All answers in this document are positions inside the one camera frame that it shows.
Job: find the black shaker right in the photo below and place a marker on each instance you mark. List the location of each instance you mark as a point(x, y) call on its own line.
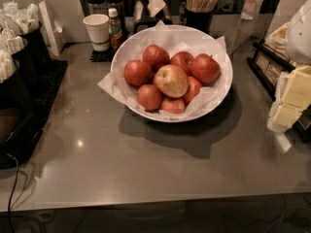
point(119, 5)

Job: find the red apple under right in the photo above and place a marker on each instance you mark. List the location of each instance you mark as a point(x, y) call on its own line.
point(193, 90)

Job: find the red apple top middle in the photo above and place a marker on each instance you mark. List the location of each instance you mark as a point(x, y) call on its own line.
point(182, 59)

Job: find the red apple front left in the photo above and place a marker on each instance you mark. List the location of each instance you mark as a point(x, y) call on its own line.
point(149, 96)

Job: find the white paper cup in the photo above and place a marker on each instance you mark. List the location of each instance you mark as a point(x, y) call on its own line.
point(97, 27)

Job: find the black coaster mat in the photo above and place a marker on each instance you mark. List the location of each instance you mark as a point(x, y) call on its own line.
point(102, 56)

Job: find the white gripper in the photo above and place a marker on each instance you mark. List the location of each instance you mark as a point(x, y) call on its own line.
point(299, 38)

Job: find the small brown sauce bottle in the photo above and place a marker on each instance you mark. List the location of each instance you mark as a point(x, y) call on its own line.
point(116, 35)

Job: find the white paper bowl liner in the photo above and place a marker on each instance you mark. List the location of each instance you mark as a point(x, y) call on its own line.
point(168, 38)

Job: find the yellow-red apple centre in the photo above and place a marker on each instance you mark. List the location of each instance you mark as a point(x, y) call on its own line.
point(172, 81)

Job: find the black cup of stirrers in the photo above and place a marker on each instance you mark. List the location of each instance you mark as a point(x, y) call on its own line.
point(199, 13)

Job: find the black napkin holder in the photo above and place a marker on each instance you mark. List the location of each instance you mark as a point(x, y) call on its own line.
point(147, 13)

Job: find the black sachet rack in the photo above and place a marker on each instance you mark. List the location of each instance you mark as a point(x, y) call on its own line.
point(267, 64)

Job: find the white bowl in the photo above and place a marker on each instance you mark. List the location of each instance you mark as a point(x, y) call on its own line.
point(207, 94)

